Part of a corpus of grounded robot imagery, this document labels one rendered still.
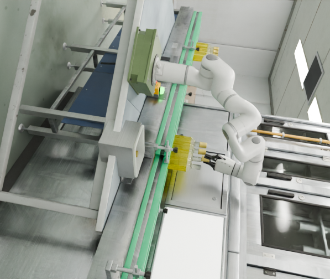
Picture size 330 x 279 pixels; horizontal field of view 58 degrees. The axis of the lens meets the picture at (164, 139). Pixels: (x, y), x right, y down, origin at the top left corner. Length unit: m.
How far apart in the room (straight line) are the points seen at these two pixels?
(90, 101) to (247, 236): 1.19
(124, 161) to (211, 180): 0.63
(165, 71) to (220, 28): 6.30
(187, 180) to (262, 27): 6.28
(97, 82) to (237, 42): 6.12
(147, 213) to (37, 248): 0.58
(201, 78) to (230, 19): 6.21
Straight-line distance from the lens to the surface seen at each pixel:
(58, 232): 1.70
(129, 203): 1.47
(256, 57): 8.10
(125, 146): 1.32
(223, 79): 1.34
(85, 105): 1.87
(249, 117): 1.34
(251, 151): 1.36
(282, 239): 1.77
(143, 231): 1.42
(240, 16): 7.62
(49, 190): 1.85
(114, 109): 1.46
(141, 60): 1.39
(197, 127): 2.15
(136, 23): 1.52
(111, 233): 1.40
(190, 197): 1.72
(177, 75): 1.46
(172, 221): 1.63
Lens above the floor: 1.10
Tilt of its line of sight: 6 degrees down
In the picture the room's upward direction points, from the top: 99 degrees clockwise
